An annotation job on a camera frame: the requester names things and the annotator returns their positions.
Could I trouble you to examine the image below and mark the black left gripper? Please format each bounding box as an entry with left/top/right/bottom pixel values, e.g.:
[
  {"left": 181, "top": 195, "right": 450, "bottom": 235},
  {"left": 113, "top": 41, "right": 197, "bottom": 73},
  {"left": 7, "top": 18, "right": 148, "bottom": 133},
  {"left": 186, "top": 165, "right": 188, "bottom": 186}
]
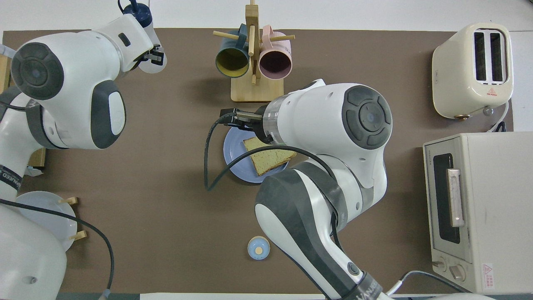
[{"left": 132, "top": 46, "right": 164, "bottom": 70}]

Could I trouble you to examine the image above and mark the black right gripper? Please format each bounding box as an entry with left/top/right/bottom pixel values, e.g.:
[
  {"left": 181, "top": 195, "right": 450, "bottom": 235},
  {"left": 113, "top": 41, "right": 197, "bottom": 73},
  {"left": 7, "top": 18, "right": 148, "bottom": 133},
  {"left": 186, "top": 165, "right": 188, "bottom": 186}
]
[{"left": 233, "top": 119, "right": 273, "bottom": 145}]

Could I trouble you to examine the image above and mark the translucent seasoning bottle navy cap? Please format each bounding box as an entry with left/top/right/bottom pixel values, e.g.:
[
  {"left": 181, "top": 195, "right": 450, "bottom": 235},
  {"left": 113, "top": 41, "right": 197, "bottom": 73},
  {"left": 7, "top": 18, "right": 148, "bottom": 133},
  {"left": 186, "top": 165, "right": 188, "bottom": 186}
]
[{"left": 123, "top": 0, "right": 168, "bottom": 74}]

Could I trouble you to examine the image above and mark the toasted bread slice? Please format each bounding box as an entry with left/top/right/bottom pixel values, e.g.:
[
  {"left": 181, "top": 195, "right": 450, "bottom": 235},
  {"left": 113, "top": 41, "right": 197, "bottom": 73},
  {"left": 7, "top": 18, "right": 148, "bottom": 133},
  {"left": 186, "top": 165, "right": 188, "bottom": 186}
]
[{"left": 243, "top": 137, "right": 297, "bottom": 176}]

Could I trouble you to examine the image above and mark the blue round plate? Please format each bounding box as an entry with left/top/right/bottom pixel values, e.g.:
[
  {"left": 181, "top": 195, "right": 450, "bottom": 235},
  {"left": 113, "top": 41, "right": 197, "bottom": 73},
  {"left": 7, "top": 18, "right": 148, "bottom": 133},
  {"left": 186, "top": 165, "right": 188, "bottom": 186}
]
[{"left": 223, "top": 126, "right": 290, "bottom": 184}]

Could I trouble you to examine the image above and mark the wooden plate rack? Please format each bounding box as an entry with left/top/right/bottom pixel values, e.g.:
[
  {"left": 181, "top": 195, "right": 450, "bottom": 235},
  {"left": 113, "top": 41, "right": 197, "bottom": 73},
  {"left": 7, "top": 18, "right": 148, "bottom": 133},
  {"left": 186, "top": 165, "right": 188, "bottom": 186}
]
[{"left": 58, "top": 197, "right": 87, "bottom": 241}]

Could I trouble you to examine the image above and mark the grey round plate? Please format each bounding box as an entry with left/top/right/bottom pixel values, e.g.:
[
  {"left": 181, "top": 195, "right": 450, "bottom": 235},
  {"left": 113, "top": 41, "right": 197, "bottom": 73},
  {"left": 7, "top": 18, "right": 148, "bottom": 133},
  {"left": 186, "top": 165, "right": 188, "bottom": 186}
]
[{"left": 16, "top": 191, "right": 78, "bottom": 251}]

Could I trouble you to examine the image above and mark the wooden mug tree stand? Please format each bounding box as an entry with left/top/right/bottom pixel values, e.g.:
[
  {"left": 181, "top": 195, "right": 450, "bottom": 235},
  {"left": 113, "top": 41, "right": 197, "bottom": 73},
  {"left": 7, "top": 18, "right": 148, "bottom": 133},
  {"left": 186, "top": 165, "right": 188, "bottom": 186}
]
[{"left": 213, "top": 0, "right": 295, "bottom": 103}]

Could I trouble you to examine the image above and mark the teal mug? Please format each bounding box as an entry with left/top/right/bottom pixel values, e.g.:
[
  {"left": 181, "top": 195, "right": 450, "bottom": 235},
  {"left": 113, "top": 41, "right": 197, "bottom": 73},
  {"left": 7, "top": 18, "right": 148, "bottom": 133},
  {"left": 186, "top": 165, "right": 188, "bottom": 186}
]
[{"left": 215, "top": 24, "right": 250, "bottom": 78}]

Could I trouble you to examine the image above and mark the pink mug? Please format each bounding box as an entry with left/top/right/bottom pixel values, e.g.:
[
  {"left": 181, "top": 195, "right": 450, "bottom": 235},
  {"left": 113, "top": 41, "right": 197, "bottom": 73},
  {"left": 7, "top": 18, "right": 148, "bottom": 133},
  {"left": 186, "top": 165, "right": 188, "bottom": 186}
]
[{"left": 259, "top": 25, "right": 293, "bottom": 80}]

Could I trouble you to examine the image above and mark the brown table mat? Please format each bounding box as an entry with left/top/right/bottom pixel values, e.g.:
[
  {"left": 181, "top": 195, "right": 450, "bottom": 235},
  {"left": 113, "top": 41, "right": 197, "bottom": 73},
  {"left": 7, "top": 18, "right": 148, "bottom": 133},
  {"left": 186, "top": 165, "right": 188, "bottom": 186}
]
[{"left": 2, "top": 28, "right": 513, "bottom": 294}]

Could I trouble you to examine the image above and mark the small blue call bell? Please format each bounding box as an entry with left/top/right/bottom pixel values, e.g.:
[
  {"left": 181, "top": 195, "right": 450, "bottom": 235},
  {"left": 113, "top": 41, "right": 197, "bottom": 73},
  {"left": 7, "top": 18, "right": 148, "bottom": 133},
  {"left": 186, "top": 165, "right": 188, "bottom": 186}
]
[{"left": 247, "top": 236, "right": 270, "bottom": 261}]

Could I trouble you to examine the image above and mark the cream two-slot toaster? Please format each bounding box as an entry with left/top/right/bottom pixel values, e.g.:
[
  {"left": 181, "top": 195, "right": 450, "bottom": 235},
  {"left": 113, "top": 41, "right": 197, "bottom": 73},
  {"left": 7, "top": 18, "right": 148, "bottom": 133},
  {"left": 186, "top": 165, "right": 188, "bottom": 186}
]
[{"left": 432, "top": 23, "right": 514, "bottom": 120}]

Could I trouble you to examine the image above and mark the white toaster oven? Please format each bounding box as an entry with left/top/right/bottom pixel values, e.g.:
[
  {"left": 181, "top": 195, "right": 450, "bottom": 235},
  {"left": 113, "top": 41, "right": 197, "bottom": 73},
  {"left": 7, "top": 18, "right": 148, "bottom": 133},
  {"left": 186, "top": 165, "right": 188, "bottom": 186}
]
[{"left": 423, "top": 132, "right": 533, "bottom": 294}]

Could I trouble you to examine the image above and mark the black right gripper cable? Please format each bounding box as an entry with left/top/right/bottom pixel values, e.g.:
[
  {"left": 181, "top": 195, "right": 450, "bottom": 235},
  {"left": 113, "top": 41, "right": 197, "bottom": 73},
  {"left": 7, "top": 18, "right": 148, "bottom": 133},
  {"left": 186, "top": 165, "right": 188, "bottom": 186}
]
[{"left": 204, "top": 109, "right": 346, "bottom": 250}]

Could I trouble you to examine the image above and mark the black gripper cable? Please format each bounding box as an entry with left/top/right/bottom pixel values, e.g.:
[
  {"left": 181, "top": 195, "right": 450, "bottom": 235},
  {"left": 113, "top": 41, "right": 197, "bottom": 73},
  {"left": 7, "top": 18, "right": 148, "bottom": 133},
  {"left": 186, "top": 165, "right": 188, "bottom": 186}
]
[
  {"left": 204, "top": 109, "right": 346, "bottom": 250},
  {"left": 0, "top": 100, "right": 115, "bottom": 300}
]

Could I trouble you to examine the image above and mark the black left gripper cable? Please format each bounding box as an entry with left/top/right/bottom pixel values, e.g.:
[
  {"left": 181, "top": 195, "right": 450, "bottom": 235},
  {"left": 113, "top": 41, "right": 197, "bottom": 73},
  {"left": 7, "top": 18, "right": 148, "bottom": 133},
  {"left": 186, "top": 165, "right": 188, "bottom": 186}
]
[{"left": 0, "top": 100, "right": 115, "bottom": 300}]

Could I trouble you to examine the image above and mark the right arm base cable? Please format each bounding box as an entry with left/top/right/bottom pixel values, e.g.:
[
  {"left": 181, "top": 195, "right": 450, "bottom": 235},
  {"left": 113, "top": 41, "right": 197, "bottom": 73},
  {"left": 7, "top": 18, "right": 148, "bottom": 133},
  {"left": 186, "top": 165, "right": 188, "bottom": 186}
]
[{"left": 391, "top": 271, "right": 471, "bottom": 295}]

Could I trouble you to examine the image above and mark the white toaster power cable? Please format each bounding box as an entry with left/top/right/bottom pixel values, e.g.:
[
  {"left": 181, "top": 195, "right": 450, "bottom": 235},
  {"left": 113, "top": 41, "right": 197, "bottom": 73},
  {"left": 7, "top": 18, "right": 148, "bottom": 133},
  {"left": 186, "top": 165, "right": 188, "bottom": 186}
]
[{"left": 487, "top": 100, "right": 511, "bottom": 133}]

